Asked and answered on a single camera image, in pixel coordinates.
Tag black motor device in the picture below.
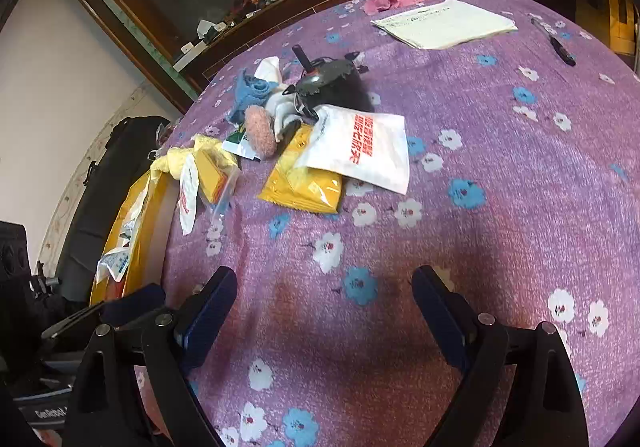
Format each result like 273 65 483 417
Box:
290 44 373 120

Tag wooden cabinet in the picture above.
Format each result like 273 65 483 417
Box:
52 0 386 112

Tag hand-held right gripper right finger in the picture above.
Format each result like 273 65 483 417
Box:
411 265 591 447

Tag clear zip bag yellow box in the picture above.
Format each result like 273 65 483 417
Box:
195 147 241 228

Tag white printed packet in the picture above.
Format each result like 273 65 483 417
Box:
95 217 138 283

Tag black pen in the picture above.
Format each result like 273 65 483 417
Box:
530 17 577 66

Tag black bag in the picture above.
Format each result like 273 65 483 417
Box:
52 116 173 303

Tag purple floral tablecloth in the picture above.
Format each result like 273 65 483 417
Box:
135 0 640 447

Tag white paper sheets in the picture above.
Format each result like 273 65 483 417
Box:
371 0 519 50

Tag green white packet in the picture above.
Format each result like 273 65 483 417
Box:
221 124 261 162

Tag pink fuzzy sock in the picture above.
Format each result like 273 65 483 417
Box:
244 105 278 158

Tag blue sock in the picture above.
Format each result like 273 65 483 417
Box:
227 68 281 125

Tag yellow snack packet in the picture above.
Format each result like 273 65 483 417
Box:
257 124 346 215

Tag yellow cloth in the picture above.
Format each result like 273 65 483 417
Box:
150 134 236 180

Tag white sock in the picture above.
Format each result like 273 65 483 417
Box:
252 56 303 132

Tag small white bag red print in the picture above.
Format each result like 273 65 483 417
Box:
178 154 202 236

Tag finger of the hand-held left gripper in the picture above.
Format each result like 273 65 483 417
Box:
101 283 167 329

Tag white plastic bag red print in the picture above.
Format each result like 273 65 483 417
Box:
295 104 411 195

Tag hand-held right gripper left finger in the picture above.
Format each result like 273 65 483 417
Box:
62 266 239 447

